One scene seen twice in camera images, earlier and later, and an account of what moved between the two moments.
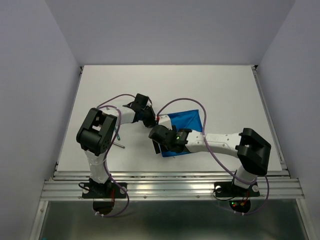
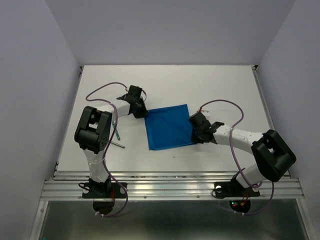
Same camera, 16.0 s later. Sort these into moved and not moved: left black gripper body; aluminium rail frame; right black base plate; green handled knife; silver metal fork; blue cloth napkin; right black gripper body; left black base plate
Moved: left black gripper body; blue cloth napkin; right black gripper body
Not moved: silver metal fork; aluminium rail frame; green handled knife; right black base plate; left black base plate
